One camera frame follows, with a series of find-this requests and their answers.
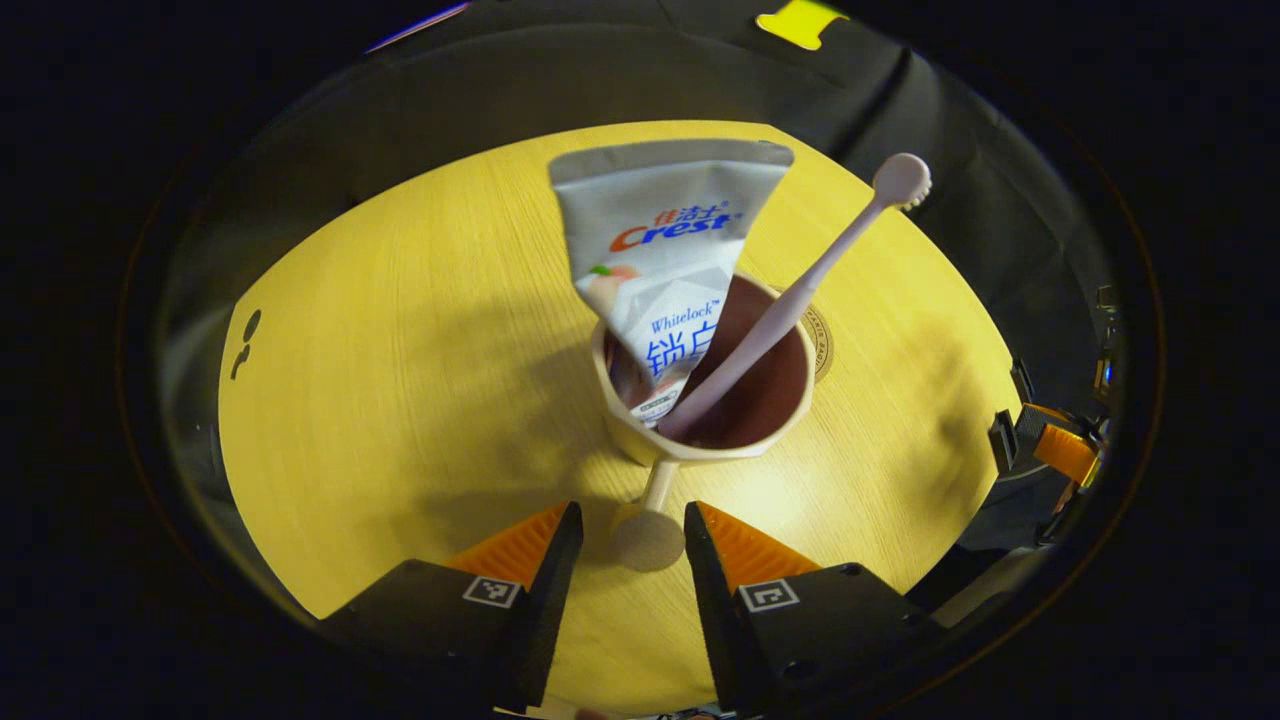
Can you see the beige cup with brown inside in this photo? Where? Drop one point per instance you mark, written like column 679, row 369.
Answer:
column 770, row 400

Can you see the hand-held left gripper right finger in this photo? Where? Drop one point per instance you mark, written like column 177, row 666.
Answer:
column 715, row 600

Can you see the white toothpaste tube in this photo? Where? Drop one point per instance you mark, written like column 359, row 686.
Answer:
column 660, row 230

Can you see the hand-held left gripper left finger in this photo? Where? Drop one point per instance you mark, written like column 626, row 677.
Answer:
column 550, row 600

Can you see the round brown coaster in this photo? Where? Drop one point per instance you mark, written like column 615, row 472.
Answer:
column 823, row 345

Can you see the black backdrop cloth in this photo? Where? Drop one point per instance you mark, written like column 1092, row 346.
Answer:
column 600, row 80

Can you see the yellow wooden desktop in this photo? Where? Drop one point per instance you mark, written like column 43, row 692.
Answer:
column 420, row 420

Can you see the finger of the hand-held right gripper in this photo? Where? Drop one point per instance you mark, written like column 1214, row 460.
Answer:
column 1065, row 450

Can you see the pink toothbrush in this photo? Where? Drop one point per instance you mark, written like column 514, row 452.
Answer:
column 800, row 300

